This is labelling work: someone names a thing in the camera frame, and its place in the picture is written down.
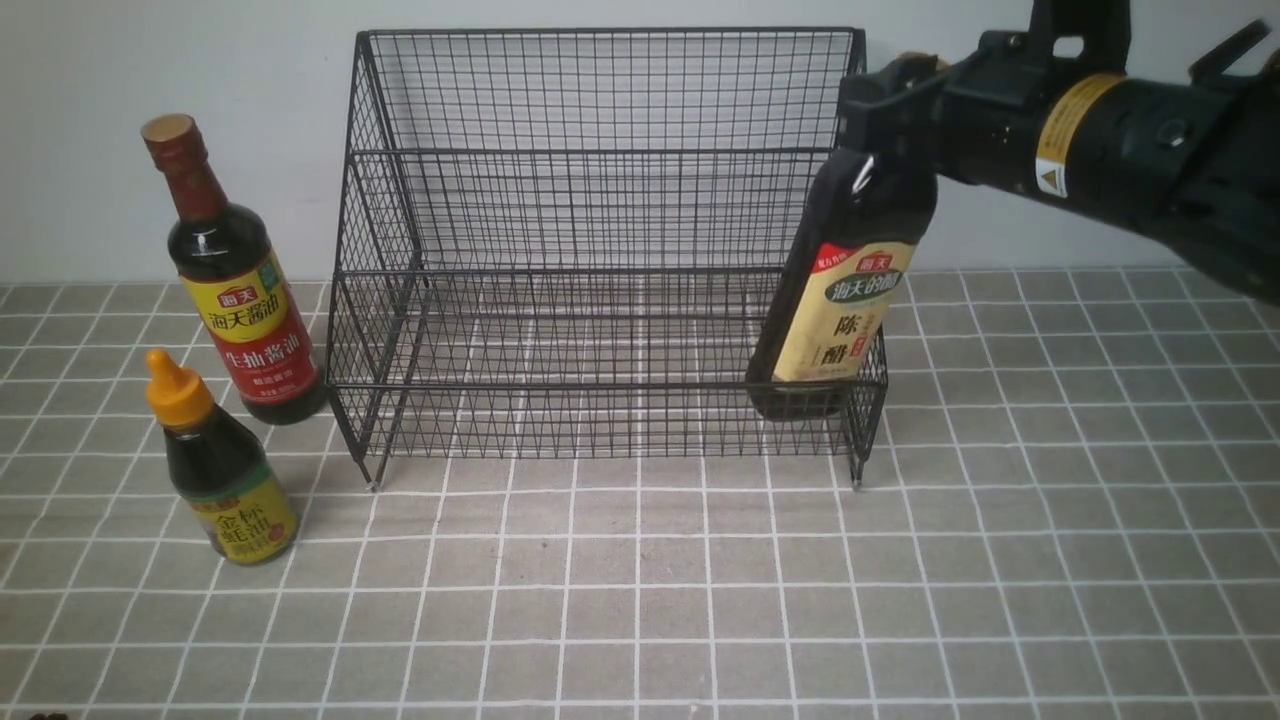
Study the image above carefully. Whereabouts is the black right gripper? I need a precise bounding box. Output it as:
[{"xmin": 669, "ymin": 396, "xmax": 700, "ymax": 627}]
[{"xmin": 837, "ymin": 31, "xmax": 1041, "ymax": 197}]

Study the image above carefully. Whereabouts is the soy sauce bottle red label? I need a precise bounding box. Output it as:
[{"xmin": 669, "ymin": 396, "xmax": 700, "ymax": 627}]
[{"xmin": 141, "ymin": 114, "xmax": 326, "ymax": 427}]

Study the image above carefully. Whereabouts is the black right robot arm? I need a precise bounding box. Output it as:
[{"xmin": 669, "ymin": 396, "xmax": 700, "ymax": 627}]
[{"xmin": 838, "ymin": 1, "xmax": 1279, "ymax": 306}]

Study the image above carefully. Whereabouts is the black wire mesh shelf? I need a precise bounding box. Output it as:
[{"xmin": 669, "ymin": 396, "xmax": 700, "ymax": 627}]
[{"xmin": 325, "ymin": 26, "xmax": 888, "ymax": 489}]

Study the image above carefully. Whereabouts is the small bottle with orange cap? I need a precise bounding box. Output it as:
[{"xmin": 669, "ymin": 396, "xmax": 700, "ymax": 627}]
[{"xmin": 145, "ymin": 348, "xmax": 300, "ymax": 566}]

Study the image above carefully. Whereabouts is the vinegar bottle with beige label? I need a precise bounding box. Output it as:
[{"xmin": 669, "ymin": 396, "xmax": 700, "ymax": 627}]
[{"xmin": 745, "ymin": 149, "xmax": 938, "ymax": 421}]

